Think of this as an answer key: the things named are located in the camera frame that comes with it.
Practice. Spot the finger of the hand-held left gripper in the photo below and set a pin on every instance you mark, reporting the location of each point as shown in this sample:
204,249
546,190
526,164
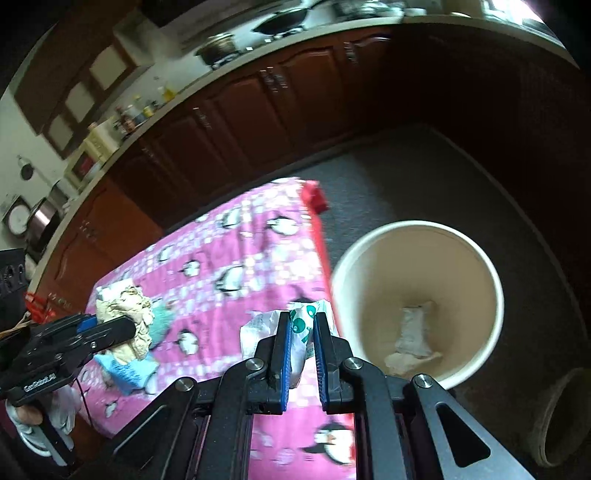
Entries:
85,324
113,332

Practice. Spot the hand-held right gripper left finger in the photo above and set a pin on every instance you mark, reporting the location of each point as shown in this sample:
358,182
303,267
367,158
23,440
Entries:
284,355

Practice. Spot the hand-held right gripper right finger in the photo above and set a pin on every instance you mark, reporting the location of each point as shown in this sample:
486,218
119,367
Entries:
322,364

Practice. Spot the white green-print plastic wrapper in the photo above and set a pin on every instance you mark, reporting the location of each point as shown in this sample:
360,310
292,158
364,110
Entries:
302,330

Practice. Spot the beige paper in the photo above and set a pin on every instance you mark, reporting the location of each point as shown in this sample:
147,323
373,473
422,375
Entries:
134,304

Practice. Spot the person's left hand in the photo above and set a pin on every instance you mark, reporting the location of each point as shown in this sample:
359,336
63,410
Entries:
25,415

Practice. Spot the light blue crumpled wrapper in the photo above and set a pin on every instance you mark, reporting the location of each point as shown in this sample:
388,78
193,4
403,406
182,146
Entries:
127,371

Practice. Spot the red plastic bag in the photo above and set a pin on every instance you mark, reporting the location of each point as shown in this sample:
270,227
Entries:
39,307

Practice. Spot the teal crumpled wrapper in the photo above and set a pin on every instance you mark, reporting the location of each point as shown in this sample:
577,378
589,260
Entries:
162,323

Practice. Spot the black box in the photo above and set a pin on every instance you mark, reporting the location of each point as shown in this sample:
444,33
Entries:
11,277

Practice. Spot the white crumpled paper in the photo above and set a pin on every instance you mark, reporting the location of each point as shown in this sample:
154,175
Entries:
415,327

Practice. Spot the steel pot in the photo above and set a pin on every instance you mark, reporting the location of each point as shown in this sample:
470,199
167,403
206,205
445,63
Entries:
44,220

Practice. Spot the round white plate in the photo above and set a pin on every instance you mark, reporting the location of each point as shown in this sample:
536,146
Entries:
18,217

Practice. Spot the pink penguin blanket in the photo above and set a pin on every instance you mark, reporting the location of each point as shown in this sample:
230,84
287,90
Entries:
221,240

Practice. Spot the red and white box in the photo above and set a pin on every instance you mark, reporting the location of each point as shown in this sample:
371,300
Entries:
83,165

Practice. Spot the black hanging ladle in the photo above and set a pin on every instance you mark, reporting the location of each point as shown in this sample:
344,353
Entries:
25,170

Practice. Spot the pale yellow container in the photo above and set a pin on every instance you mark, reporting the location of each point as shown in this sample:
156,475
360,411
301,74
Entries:
104,141

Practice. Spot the dark sauce bottle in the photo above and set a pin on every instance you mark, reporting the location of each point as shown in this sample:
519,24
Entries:
127,121

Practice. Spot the yellow lid jar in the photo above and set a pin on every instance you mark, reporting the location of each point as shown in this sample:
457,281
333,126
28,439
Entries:
148,110

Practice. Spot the brown round container rim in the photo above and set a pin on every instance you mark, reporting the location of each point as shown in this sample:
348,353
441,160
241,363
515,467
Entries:
554,415

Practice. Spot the yellow oil bottle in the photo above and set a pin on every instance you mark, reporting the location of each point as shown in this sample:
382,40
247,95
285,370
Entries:
167,93

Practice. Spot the dark wooden kitchen cabinets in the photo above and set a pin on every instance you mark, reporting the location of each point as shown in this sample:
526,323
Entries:
258,106

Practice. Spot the pale kitchen countertop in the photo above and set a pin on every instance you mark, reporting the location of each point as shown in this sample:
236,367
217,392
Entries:
240,57

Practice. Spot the metal cooking pot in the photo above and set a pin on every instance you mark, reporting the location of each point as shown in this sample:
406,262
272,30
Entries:
217,46

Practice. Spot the black wok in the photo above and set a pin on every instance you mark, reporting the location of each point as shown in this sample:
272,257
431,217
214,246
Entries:
281,21

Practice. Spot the bright window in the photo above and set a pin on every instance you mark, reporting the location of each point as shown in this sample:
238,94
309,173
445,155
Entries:
517,11

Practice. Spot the red table frame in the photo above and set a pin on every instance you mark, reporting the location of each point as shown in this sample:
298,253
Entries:
315,196

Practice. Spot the wooden wall cabinets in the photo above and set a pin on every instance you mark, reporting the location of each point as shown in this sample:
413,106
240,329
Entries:
74,99

